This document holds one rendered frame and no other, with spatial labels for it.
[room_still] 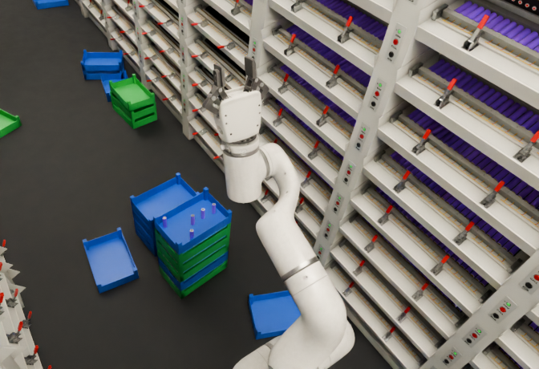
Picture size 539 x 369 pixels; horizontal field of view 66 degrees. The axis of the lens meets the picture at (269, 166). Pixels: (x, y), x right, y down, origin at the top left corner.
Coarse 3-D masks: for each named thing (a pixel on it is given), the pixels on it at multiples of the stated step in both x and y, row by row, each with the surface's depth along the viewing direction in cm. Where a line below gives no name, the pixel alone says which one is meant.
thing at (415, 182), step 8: (384, 160) 158; (392, 160) 156; (392, 168) 155; (400, 168) 154; (408, 176) 151; (416, 184) 149; (416, 192) 149; (424, 192) 148; (432, 192) 146; (432, 200) 146; (440, 200) 144; (448, 208) 142; (456, 216) 140; (464, 224) 138; (472, 232) 137; (480, 232) 136; (480, 240) 136; (488, 240) 134; (496, 248) 132; (496, 256) 132; (504, 256) 131; (512, 256) 130
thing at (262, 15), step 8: (256, 0) 176; (256, 8) 178; (264, 8) 174; (256, 16) 180; (264, 16) 176; (272, 16) 178; (280, 16) 181; (256, 24) 182; (264, 24) 178; (256, 32) 185; (264, 48) 187; (264, 56) 190; (272, 56) 193; (256, 64) 194
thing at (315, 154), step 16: (272, 96) 211; (272, 112) 205; (288, 112) 202; (272, 128) 203; (288, 128) 199; (304, 128) 194; (288, 144) 197; (304, 144) 192; (320, 144) 188; (304, 160) 192; (320, 160) 186; (336, 160) 181; (336, 176) 174
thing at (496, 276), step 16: (384, 144) 158; (368, 160) 159; (368, 176) 160; (384, 176) 155; (400, 176) 154; (384, 192) 156; (400, 192) 151; (416, 208) 146; (432, 224) 142; (448, 224) 141; (448, 240) 138; (464, 256) 135; (480, 256) 133; (528, 256) 131; (480, 272) 133; (496, 272) 130; (512, 272) 129; (496, 288) 130
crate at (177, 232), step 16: (208, 192) 203; (176, 208) 195; (192, 208) 202; (208, 208) 203; (224, 208) 198; (160, 224) 193; (176, 224) 194; (208, 224) 196; (224, 224) 195; (176, 240) 187; (192, 240) 183
